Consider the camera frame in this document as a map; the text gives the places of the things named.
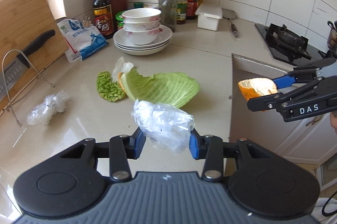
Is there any metal spatula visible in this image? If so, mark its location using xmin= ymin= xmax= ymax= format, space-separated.
xmin=222 ymin=8 xmax=240 ymax=38

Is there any black handled cleaver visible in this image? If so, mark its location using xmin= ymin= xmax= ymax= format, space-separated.
xmin=0 ymin=30 xmax=56 ymax=104

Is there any green lid jar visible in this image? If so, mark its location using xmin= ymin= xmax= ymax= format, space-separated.
xmin=115 ymin=11 xmax=129 ymax=31

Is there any large green cabbage leaf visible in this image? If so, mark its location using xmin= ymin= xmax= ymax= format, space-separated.
xmin=122 ymin=67 xmax=200 ymax=109

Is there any white framed glass door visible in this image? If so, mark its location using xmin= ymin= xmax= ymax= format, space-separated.
xmin=319 ymin=158 xmax=337 ymax=189

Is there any wooden cutting board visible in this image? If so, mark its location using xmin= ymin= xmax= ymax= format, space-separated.
xmin=0 ymin=0 xmax=68 ymax=110

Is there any white plate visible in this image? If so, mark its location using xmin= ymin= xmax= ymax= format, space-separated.
xmin=113 ymin=24 xmax=173 ymax=47
xmin=113 ymin=38 xmax=173 ymax=52
xmin=115 ymin=42 xmax=170 ymax=56

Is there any black glass gas stove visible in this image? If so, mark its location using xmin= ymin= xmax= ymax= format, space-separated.
xmin=254 ymin=23 xmax=337 ymax=67

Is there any metal wire rack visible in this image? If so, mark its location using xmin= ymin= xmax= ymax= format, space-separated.
xmin=1 ymin=49 xmax=56 ymax=126

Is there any dark vinegar bottle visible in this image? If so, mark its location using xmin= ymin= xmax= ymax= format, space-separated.
xmin=93 ymin=0 xmax=114 ymax=40

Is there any black burner grate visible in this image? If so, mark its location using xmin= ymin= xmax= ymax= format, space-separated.
xmin=265 ymin=24 xmax=312 ymax=60

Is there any clear plastic wrap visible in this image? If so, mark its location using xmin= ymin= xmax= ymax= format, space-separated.
xmin=112 ymin=57 xmax=135 ymax=82
xmin=26 ymin=91 xmax=70 ymax=126
xmin=132 ymin=99 xmax=196 ymax=156

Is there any white lidded plastic container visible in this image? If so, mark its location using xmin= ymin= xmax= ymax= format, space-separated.
xmin=196 ymin=3 xmax=223 ymax=31

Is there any white and blue salt bag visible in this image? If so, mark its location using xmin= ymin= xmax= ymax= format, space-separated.
xmin=57 ymin=18 xmax=109 ymax=64

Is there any white floral bowl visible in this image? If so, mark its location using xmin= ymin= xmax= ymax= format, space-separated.
xmin=123 ymin=19 xmax=161 ymax=32
xmin=124 ymin=26 xmax=161 ymax=46
xmin=121 ymin=8 xmax=162 ymax=24

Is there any black cable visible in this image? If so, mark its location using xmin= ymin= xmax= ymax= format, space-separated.
xmin=321 ymin=188 xmax=337 ymax=217

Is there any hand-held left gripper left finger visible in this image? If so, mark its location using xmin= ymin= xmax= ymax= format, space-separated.
xmin=60 ymin=127 xmax=146 ymax=183

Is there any white cabinet door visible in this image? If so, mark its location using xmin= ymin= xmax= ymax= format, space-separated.
xmin=229 ymin=76 xmax=333 ymax=160

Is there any stainless steel pot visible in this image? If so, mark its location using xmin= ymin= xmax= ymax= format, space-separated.
xmin=326 ymin=20 xmax=337 ymax=52

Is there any orange peel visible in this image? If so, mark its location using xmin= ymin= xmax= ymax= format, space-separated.
xmin=238 ymin=77 xmax=278 ymax=101
xmin=118 ymin=72 xmax=129 ymax=91

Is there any clear glass bottle red cap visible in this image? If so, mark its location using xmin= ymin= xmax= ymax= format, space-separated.
xmin=160 ymin=0 xmax=178 ymax=32

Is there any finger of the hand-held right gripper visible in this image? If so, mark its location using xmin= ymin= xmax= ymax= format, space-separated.
xmin=247 ymin=77 xmax=335 ymax=112
xmin=272 ymin=58 xmax=337 ymax=90

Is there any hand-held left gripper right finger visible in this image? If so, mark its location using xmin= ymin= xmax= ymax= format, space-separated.
xmin=189 ymin=129 xmax=274 ymax=180

